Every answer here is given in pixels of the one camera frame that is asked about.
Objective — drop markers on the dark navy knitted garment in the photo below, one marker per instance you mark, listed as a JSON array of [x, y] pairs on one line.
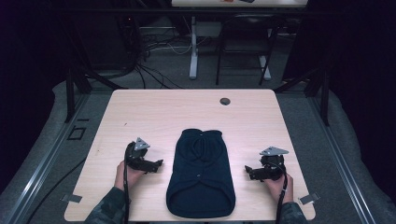
[[200, 174]]

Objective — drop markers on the black chair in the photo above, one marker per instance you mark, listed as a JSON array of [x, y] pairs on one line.
[[243, 37]]

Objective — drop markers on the black frame post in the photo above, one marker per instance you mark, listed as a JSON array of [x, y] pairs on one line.
[[70, 96], [325, 99]]

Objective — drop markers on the aluminium floor rail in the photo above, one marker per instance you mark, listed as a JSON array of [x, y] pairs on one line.
[[46, 158], [339, 161]]

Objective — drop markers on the white desk top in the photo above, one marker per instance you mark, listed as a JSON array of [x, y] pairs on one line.
[[218, 3]]

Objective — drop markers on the person's left hand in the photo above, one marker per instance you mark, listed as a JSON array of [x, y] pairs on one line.
[[130, 177]]

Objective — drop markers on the white desk leg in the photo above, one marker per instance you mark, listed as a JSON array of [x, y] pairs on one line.
[[193, 53], [265, 68]]

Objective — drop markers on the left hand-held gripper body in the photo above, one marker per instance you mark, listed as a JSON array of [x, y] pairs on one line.
[[137, 157]]

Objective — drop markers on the black horizontal frame bar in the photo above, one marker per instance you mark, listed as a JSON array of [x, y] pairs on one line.
[[155, 11]]

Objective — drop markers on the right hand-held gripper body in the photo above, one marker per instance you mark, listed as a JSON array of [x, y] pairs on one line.
[[271, 166]]

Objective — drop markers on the grey table grommet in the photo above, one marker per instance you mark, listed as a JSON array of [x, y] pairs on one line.
[[224, 101]]

